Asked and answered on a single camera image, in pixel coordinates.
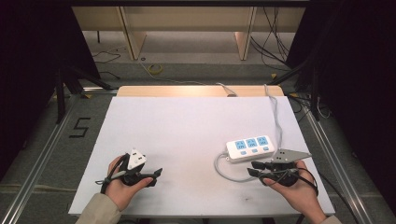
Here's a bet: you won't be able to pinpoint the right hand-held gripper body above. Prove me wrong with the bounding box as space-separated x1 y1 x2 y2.
262 148 313 188

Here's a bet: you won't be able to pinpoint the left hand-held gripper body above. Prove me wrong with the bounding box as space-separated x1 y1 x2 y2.
119 147 149 187

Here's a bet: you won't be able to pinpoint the person's left hand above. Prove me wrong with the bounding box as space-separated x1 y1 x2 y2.
105 155 154 213

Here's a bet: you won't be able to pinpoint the person's right hand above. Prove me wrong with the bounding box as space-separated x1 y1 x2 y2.
262 160 329 219

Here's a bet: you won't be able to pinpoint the white power strip blue sockets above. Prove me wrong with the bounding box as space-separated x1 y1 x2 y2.
225 134 276 164

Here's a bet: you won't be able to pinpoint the black metal stand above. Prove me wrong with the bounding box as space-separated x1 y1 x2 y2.
266 59 322 122
53 63 115 125

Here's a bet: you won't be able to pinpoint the wooden table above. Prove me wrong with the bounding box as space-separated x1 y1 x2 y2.
116 85 285 98

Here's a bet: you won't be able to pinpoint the yellow tape roll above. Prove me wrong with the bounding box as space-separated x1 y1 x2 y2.
147 63 163 76

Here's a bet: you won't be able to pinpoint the beige wooden desk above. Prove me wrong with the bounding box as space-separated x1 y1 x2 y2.
71 6 306 62

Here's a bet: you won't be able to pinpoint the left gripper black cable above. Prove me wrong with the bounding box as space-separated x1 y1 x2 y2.
94 153 131 195

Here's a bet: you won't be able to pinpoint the grey power strip cable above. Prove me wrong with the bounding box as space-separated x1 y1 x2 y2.
213 83 284 184

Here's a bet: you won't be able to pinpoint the aluminium floor rail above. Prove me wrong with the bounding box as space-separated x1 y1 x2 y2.
300 102 376 224
0 92 82 224

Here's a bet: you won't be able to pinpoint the tangle of floor cables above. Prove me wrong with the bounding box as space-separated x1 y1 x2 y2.
287 91 332 122

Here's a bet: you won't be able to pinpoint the white floor cable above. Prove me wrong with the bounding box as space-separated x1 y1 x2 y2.
138 61 239 98

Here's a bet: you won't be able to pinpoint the thin black floor cable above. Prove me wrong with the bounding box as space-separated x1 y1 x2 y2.
91 49 123 80

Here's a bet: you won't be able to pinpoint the bundle of black cables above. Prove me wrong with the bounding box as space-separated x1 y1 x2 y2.
249 7 292 72

